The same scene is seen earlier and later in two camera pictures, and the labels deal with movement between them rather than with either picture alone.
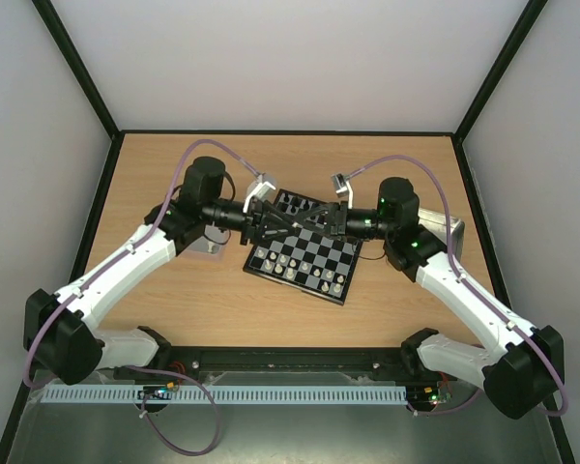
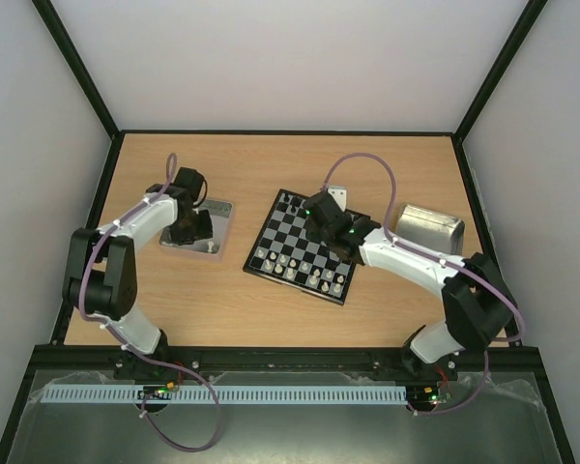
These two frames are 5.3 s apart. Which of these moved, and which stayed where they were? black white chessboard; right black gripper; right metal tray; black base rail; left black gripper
Moved: right black gripper; left black gripper
Stayed: black white chessboard; right metal tray; black base rail
